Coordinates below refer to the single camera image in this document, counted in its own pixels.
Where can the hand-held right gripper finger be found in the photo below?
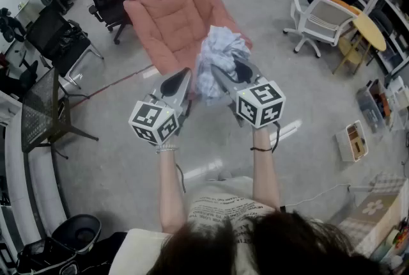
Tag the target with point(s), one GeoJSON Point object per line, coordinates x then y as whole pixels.
{"type": "Point", "coordinates": [223, 77]}
{"type": "Point", "coordinates": [257, 72]}

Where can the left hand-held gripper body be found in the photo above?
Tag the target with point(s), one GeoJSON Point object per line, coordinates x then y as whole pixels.
{"type": "Point", "coordinates": [153, 121]}

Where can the black round bin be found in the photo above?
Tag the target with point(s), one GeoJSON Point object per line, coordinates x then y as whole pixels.
{"type": "Point", "coordinates": [78, 230]}

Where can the person's cream printed shirt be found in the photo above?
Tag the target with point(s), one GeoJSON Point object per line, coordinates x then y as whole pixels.
{"type": "Point", "coordinates": [220, 203]}

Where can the black chair with metal legs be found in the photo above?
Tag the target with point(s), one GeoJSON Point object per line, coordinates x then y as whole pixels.
{"type": "Point", "coordinates": [60, 40]}

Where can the flower print box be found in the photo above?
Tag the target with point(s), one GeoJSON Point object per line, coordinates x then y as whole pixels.
{"type": "Point", "coordinates": [374, 213]}

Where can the clear plastic storage box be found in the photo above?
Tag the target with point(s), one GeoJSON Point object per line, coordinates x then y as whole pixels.
{"type": "Point", "coordinates": [372, 105]}

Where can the pink padded seat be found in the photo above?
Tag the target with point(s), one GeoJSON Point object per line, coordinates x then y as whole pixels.
{"type": "Point", "coordinates": [172, 18]}

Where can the round wooden table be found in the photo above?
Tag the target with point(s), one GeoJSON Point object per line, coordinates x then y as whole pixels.
{"type": "Point", "coordinates": [367, 30]}

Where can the black wrist band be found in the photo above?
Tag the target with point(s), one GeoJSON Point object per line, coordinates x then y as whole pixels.
{"type": "Point", "coordinates": [260, 149]}

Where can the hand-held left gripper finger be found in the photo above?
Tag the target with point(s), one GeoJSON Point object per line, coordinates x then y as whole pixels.
{"type": "Point", "coordinates": [171, 83]}
{"type": "Point", "coordinates": [188, 88]}

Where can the white office chair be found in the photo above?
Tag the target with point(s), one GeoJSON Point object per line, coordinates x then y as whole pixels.
{"type": "Point", "coordinates": [322, 22]}

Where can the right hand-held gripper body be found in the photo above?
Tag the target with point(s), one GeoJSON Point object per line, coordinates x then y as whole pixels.
{"type": "Point", "coordinates": [260, 104]}

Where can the person's left forearm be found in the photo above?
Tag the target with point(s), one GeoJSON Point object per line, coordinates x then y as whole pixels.
{"type": "Point", "coordinates": [171, 190]}

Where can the black mesh metal table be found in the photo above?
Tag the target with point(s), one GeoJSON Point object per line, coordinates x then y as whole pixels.
{"type": "Point", "coordinates": [41, 110]}

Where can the light blue cloth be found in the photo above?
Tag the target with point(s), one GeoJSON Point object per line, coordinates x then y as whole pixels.
{"type": "Point", "coordinates": [220, 50]}

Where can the white plastic basket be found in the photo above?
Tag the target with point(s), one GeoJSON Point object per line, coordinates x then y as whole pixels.
{"type": "Point", "coordinates": [351, 141]}

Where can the person's right forearm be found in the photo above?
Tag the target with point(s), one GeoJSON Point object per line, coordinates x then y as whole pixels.
{"type": "Point", "coordinates": [265, 171]}

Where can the white long bench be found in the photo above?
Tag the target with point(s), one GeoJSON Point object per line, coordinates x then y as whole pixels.
{"type": "Point", "coordinates": [35, 177]}

